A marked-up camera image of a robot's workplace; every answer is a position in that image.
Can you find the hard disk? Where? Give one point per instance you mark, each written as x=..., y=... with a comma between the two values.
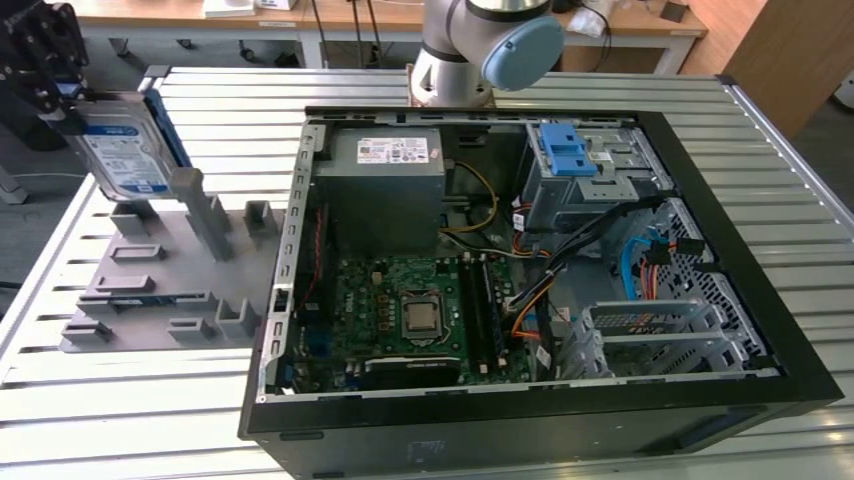
x=123, y=155

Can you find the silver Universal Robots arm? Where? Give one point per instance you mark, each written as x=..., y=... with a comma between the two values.
x=454, y=75

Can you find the grey metal disk bay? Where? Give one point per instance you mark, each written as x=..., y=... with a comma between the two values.
x=667, y=340

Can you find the wooden desk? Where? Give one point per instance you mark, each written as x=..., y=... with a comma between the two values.
x=167, y=20

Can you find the white labelled box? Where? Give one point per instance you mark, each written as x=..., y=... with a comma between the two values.
x=275, y=4

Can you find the grey parts rack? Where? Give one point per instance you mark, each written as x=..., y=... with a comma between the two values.
x=167, y=280

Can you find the blue RAM stick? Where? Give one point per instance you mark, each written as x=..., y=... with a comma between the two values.
x=143, y=301

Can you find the grey power supply unit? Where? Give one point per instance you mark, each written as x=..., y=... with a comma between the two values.
x=380, y=210

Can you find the green motherboard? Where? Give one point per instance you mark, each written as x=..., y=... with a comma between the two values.
x=374, y=300

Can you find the CPU socket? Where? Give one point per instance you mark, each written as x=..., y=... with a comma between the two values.
x=420, y=295

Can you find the silver CPU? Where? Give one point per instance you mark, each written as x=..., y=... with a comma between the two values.
x=420, y=317

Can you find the blue drive cage latch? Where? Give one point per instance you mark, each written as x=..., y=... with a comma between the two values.
x=563, y=150

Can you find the black RAM slot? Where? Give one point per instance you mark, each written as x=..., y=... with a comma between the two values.
x=472, y=310

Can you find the black graphics card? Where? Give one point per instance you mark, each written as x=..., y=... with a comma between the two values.
x=414, y=372

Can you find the grey metal drive cage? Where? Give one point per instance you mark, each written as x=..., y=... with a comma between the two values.
x=600, y=192

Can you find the small brown box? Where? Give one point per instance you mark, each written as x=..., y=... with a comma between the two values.
x=675, y=11

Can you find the black PC case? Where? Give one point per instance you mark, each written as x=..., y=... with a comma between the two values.
x=467, y=440

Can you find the wooden cabinet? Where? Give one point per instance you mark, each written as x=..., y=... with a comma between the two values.
x=787, y=50

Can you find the white appliance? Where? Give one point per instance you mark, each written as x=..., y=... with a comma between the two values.
x=847, y=90

